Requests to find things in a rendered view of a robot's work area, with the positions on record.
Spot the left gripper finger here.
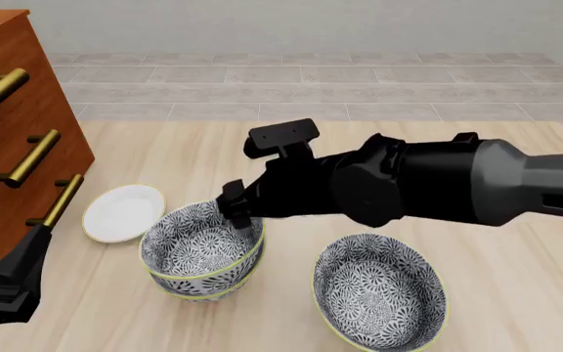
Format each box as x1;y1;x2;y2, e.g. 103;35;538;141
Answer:
0;223;54;295

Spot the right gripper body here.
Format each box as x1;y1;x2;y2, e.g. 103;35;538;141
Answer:
215;159;293;221

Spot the wooden cabinet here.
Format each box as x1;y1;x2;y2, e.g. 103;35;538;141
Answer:
0;9;96;294

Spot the black patterned bowl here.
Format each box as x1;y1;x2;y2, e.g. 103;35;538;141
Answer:
138;199;267;291
147;240;266;304
312;233;450;349

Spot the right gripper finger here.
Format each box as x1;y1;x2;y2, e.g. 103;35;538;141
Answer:
229;213;254;230
220;178;245;201

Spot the white plate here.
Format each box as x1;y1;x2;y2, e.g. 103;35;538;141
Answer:
81;183;168;244

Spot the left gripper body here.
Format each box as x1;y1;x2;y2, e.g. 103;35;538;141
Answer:
0;280;43;329

